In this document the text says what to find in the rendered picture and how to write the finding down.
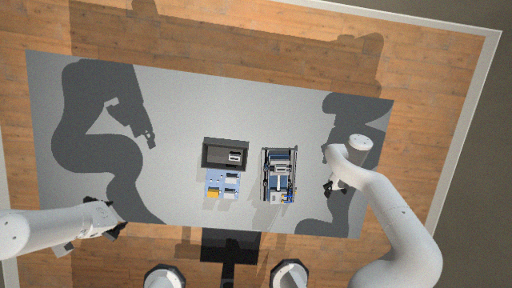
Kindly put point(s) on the yellow rectangular block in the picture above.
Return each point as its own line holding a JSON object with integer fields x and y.
{"x": 212, "y": 193}

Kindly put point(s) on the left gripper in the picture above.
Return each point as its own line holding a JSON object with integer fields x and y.
{"x": 103, "y": 222}

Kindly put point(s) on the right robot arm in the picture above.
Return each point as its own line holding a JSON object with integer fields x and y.
{"x": 414, "y": 259}

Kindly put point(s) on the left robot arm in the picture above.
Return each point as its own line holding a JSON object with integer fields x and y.
{"x": 25, "y": 231}

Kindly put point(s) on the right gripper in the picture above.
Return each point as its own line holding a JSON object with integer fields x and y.
{"x": 335, "y": 184}

